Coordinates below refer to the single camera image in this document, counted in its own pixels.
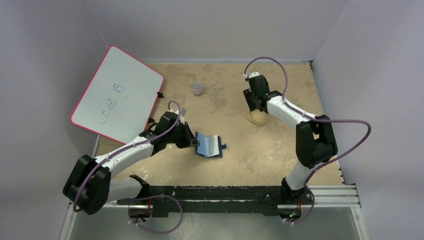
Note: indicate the small clear plastic cup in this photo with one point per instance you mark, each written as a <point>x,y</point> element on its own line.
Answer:
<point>197,88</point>

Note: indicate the pink framed whiteboard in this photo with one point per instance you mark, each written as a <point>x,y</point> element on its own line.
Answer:
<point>120,98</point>

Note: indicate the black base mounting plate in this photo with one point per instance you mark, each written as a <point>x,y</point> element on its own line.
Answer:
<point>266,200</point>

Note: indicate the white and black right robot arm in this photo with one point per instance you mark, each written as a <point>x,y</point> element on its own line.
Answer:
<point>315,141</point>

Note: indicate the beige oval card tray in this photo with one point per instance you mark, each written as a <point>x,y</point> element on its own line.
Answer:
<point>258,117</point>

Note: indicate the blue leather card holder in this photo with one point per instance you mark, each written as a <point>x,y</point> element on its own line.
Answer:
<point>209,146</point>

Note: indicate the aluminium extrusion rail frame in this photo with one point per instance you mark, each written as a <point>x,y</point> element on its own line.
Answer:
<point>91,183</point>

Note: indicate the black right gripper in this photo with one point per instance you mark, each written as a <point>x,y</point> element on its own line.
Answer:
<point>250,100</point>

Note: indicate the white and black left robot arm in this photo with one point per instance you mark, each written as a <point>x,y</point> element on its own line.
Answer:
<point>89,183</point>

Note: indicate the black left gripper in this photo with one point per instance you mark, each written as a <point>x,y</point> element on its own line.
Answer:
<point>189,139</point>

